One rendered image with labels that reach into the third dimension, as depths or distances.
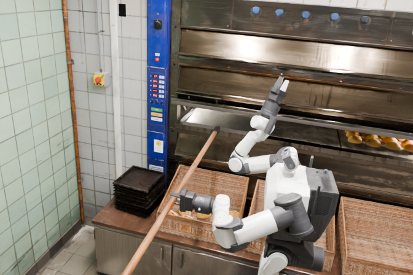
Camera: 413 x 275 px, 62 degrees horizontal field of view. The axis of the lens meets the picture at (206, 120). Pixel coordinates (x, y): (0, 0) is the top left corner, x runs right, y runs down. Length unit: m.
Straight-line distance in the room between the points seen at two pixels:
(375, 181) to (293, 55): 1.03
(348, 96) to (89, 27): 1.87
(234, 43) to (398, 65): 1.01
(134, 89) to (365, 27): 1.63
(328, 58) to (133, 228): 1.72
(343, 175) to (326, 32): 0.99
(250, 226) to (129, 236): 1.35
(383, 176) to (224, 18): 1.51
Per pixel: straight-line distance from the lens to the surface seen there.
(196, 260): 2.49
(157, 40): 2.48
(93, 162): 3.13
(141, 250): 1.45
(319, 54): 2.33
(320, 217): 1.63
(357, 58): 2.35
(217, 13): 2.37
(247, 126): 2.66
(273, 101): 1.79
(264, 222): 1.39
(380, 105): 2.44
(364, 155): 2.55
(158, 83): 2.54
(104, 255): 2.81
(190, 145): 2.65
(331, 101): 2.39
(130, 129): 2.80
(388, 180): 2.67
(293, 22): 2.31
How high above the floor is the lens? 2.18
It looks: 22 degrees down
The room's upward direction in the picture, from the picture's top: 4 degrees clockwise
